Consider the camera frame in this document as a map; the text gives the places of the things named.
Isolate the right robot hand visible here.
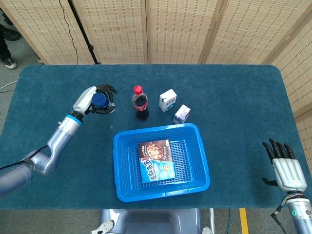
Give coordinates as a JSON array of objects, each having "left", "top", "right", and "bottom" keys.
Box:
[{"left": 262, "top": 138, "right": 308, "bottom": 193}]

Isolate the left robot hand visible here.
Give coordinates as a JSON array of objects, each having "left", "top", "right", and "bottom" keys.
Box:
[{"left": 72, "top": 84, "right": 118, "bottom": 117}]

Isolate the blue-capped white bottle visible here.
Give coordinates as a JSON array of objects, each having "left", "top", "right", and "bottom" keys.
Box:
[{"left": 92, "top": 93, "right": 116, "bottom": 113}]

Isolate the red-capped cola bottle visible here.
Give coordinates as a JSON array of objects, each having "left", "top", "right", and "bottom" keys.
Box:
[{"left": 132, "top": 85, "right": 149, "bottom": 121}]

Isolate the white milk carton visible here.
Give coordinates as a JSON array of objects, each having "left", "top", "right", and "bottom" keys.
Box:
[{"left": 159, "top": 89, "right": 178, "bottom": 113}]

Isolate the blue snack box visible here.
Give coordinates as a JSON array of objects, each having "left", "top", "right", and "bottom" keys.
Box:
[{"left": 137, "top": 138, "right": 176, "bottom": 184}]

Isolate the small purple drink carton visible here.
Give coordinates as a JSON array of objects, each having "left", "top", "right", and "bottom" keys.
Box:
[{"left": 173, "top": 104, "right": 191, "bottom": 125}]

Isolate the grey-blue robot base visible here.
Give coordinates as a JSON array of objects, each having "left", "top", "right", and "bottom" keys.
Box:
[{"left": 91, "top": 209, "right": 213, "bottom": 234}]

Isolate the blue plastic basket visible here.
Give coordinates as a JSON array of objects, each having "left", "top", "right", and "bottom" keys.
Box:
[{"left": 113, "top": 122, "right": 211, "bottom": 202}]

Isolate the teal table cloth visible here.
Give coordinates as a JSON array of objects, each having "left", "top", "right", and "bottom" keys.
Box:
[{"left": 0, "top": 64, "right": 308, "bottom": 210}]

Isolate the yellow floor tape strip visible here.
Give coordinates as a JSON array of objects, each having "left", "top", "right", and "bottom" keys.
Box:
[{"left": 239, "top": 208, "right": 249, "bottom": 234}]

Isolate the black tripod pole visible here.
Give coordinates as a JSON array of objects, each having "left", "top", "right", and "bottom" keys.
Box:
[{"left": 67, "top": 0, "right": 102, "bottom": 65}]

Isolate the bamboo folding screen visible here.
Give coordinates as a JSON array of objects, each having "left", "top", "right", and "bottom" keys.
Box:
[
  {"left": 262, "top": 21, "right": 312, "bottom": 159},
  {"left": 0, "top": 0, "right": 312, "bottom": 65}
]

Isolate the metal table leg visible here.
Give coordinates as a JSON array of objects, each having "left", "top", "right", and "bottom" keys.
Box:
[{"left": 209, "top": 208, "right": 216, "bottom": 234}]

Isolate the person in dark trousers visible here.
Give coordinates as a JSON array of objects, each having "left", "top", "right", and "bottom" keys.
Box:
[{"left": 0, "top": 12, "right": 44, "bottom": 70}]

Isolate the thin black hanging cable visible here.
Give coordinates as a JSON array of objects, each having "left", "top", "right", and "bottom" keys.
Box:
[{"left": 58, "top": 0, "right": 78, "bottom": 65}]

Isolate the white floor cable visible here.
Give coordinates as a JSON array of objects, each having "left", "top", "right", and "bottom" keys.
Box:
[{"left": 0, "top": 75, "right": 20, "bottom": 93}]

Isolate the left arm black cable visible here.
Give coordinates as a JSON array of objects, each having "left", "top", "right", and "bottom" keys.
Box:
[{"left": 0, "top": 145, "right": 49, "bottom": 171}]

